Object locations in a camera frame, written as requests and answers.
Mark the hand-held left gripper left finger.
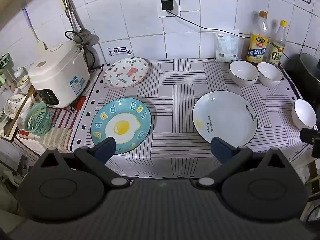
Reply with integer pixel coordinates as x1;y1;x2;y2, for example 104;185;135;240
37;137;131;190

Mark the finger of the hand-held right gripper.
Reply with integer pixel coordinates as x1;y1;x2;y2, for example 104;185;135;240
299;127;320;156

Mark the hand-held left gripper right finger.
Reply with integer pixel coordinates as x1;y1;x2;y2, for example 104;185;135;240
196;137;288;190

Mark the white bowl with dark rim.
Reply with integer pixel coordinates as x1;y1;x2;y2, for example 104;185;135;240
291;99;317;130
229;60;259;87
257;62;283;87

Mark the blue fried egg plate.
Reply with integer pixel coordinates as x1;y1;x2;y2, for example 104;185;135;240
90;97;152;155

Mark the pale blue sun print plate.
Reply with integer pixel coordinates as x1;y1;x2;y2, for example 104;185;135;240
192;90;258;147

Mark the white rabbit print plate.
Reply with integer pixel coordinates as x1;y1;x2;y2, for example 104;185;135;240
102;57;150;90

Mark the beige striped towel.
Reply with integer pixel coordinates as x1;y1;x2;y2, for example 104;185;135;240
41;126;75;153

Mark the red striped cloth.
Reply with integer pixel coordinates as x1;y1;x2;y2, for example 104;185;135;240
19;96;87;140

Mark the black wok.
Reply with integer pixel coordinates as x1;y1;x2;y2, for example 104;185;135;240
284;52;320;105

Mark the white striped tablecloth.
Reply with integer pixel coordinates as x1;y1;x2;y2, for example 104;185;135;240
71;58;304;179

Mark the green plastic basket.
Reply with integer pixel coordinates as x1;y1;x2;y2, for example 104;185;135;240
24;102;48;134

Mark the white rice cooker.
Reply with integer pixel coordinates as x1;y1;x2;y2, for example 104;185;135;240
28;40;90;108

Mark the slim green label bottle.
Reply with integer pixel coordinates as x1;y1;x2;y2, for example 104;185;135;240
266;20;287;67

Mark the white plastic strainer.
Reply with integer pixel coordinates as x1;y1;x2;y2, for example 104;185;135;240
4;94;21;119

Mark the large yellow label bottle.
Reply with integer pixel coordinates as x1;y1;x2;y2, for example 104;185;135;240
246;11;270;64

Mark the white powder bag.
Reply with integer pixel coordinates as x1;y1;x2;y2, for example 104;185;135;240
215;29;240;63

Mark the small white jar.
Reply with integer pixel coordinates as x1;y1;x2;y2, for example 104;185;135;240
14;66;31;89

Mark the white rice paddle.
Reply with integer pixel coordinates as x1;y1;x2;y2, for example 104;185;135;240
27;24;48;51

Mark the green plastic holder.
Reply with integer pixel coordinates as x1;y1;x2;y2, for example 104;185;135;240
0;52;12;85

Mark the metal ladle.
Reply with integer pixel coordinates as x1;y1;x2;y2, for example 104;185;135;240
56;0;93;43

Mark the black rice cooker cable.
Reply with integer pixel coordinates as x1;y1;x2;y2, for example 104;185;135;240
65;30;96;68

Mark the black power cable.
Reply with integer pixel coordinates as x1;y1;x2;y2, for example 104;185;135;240
167;9;252;38

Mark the white wall socket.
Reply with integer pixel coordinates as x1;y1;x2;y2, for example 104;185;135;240
156;0;181;18

